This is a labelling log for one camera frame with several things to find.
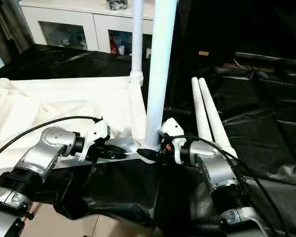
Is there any white plastic table top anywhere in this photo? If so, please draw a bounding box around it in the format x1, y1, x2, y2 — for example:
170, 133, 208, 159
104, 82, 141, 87
0, 76, 164, 178

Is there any white plastic table leg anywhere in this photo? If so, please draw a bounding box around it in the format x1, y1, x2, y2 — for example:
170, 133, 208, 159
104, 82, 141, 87
190, 77, 217, 143
129, 0, 146, 87
144, 0, 180, 151
197, 77, 239, 159

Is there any black mat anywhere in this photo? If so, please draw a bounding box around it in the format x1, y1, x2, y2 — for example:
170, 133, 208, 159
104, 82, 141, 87
0, 43, 296, 237

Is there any white glass door cabinet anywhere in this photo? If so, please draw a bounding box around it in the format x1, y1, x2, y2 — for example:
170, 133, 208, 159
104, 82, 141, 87
19, 0, 156, 58

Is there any long dark rod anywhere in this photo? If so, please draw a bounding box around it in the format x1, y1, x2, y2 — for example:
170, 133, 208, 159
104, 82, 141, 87
233, 51, 296, 63

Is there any blue white patterned jar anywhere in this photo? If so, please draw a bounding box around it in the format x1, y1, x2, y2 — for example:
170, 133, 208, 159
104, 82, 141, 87
107, 0, 129, 11

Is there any metal framed glass door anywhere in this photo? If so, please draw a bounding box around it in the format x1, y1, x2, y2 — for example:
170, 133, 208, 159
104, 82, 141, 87
0, 0, 36, 72

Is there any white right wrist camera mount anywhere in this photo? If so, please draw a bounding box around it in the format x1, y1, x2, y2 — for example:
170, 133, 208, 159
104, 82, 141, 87
159, 118, 188, 165

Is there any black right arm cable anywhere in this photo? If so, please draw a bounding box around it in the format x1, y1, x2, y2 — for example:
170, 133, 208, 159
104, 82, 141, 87
162, 134, 291, 237

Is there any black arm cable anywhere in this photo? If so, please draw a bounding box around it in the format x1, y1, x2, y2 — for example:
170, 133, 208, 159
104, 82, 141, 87
162, 134, 291, 237
0, 115, 104, 164

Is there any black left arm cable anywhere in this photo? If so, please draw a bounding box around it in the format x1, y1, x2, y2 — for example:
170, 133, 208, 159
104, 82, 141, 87
0, 115, 104, 164

